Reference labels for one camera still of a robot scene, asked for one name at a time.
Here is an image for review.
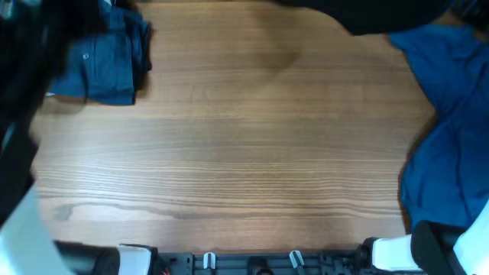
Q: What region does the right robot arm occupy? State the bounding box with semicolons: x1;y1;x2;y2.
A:
353;198;488;275

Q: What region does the blue t-shirt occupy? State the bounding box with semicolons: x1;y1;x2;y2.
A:
390;25;488;228

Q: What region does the black t-shirt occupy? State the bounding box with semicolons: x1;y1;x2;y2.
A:
275;0;453;36

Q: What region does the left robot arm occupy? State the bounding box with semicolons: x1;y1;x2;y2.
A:
1;1;167;274

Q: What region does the folded dark blue shirt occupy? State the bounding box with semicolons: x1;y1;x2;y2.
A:
47;1;152;105

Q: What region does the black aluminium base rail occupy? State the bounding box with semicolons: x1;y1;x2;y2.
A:
160;251;410;275

